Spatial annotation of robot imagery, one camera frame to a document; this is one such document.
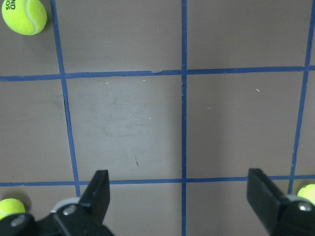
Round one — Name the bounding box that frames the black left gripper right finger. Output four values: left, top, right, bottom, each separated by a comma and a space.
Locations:
247, 168, 315, 236

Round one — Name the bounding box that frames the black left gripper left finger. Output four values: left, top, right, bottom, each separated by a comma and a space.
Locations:
53, 170, 113, 236

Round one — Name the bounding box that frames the yellow tennis ball mid table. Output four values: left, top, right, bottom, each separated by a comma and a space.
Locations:
297, 184, 315, 205

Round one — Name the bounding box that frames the yellow tennis ball near base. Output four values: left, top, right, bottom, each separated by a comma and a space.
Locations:
0, 198, 26, 220

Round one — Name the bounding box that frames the tennis ball with black print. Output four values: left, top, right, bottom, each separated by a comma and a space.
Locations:
1, 0, 47, 35

